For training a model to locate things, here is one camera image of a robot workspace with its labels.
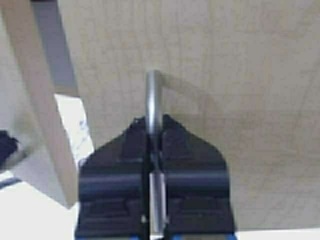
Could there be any silver cabinet handle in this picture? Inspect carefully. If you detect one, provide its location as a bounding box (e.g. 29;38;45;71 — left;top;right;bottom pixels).
145;69;167;238

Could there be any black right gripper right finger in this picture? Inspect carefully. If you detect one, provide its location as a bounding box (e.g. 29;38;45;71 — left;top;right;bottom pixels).
161;114;237;240

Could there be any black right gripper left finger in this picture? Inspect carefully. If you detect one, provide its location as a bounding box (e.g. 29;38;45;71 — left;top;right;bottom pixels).
74;117;148;240

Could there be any cabinet door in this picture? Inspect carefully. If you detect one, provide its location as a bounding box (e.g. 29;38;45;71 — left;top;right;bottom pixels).
58;0;320;230

